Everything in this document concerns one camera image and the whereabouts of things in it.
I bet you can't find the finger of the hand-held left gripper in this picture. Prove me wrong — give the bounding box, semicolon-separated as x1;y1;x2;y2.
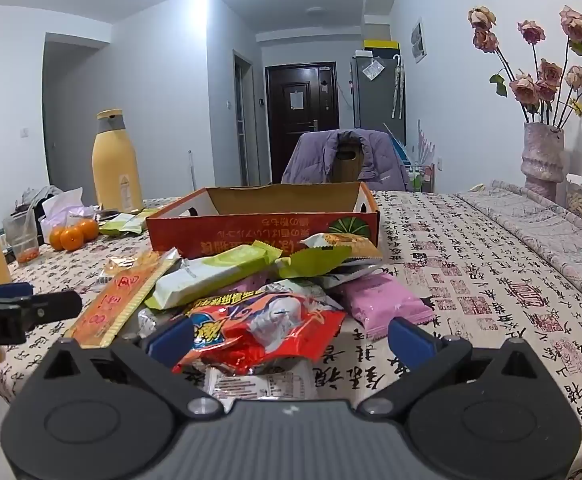
0;290;83;325
0;282;34;302

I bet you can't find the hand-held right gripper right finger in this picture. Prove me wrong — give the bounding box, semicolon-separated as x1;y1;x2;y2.
360;316;544;418

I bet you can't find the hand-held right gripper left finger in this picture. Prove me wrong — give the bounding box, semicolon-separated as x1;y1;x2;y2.
36;316;224;418

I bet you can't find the pink snack packet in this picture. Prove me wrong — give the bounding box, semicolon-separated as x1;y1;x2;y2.
341;272;436;341

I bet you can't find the red snack packet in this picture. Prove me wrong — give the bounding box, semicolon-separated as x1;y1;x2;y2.
171;292;348;375

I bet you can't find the oat crisps snack packet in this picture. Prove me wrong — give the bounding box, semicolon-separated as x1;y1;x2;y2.
301;232;384;266

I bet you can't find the orange cardboard fruit box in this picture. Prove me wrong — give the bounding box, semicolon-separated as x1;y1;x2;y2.
146;181;382;261

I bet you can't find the silver snack packet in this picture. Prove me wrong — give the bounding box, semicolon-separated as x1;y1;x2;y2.
138;306;172;338

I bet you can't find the clear plastic cup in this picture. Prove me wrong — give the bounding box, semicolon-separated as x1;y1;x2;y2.
2;209;40;266

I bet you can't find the orange flat snack packet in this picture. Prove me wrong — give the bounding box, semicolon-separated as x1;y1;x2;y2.
65;247;182;350

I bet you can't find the small gold wrapper packet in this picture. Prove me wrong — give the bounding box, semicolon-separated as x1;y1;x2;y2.
102;256;139;277

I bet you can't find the white purple plastic bag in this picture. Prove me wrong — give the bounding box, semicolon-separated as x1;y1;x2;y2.
38;187;86;233

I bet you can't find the grey clothing pile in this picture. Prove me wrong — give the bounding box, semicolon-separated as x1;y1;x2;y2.
14;185;64;216

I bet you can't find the yellow thermos bottle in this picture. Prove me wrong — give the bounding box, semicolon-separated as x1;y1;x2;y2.
92;108;144;213

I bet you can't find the folded quilted blanket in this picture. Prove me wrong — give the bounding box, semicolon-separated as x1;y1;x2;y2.
456;179;582;321

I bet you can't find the folding drying rack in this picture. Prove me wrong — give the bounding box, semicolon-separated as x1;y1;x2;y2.
383;120;439;193

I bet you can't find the wooden chair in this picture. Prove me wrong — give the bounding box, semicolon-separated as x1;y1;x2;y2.
328;132;366;183

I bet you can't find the purple puffer jacket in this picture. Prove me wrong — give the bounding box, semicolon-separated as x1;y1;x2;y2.
281;129;413;193

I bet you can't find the pink mottled vase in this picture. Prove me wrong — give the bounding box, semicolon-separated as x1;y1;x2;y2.
521;121;566;203

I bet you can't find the grey refrigerator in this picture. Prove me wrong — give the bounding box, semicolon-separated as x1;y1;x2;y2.
350;52;408;136

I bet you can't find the dark entrance door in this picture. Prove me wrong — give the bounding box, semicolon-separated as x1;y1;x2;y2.
265;62;339;184

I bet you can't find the folded white umbrella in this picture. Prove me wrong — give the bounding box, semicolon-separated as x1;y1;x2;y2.
392;54;406;121

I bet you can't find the paper sheet on refrigerator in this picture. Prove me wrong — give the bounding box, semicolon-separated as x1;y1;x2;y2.
362;57;386;81

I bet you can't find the dried rose bouquet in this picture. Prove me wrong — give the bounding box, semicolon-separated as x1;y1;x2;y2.
467;5;582;148

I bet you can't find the yellow box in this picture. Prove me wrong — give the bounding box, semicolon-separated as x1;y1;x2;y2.
363;38;402;57

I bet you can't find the interior door frame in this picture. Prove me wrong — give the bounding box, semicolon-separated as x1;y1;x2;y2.
233;51;252;186

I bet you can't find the wall picture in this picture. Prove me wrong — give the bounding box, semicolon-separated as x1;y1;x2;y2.
410;17;428;64

